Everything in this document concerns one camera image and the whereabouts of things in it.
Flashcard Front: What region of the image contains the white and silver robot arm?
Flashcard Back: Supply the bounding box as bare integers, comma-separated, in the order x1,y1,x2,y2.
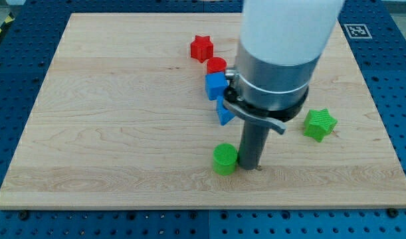
235,0,344,111

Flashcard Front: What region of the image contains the red star block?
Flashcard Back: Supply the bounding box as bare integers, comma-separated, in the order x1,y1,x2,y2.
190,35,214,63

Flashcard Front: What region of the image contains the green star block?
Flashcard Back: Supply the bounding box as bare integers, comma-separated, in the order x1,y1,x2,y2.
303,109,338,143

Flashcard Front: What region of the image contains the blue triangle block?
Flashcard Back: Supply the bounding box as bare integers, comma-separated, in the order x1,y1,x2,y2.
216,96,235,125

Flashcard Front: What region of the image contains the black quick-release clamp with lever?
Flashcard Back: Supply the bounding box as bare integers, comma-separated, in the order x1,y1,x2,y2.
222,68,308,135

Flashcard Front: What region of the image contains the blue cube block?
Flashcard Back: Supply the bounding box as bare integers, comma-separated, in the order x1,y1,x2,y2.
205,72,229,100

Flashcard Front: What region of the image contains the green cylinder block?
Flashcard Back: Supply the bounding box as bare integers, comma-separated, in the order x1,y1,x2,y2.
213,143,238,175

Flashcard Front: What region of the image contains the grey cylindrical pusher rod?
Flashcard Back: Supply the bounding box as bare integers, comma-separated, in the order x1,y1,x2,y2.
238,121,270,170

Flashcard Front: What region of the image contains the red cylinder block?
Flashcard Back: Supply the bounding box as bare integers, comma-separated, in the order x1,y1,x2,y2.
206,57,227,74

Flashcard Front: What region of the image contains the light wooden board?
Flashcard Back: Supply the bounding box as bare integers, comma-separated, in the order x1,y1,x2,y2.
0,13,406,210

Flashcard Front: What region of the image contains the white fiducial marker tag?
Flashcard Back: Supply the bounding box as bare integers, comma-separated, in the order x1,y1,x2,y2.
344,23,372,39

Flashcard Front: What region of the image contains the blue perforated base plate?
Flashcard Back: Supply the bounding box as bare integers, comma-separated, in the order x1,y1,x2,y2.
0,1,406,238

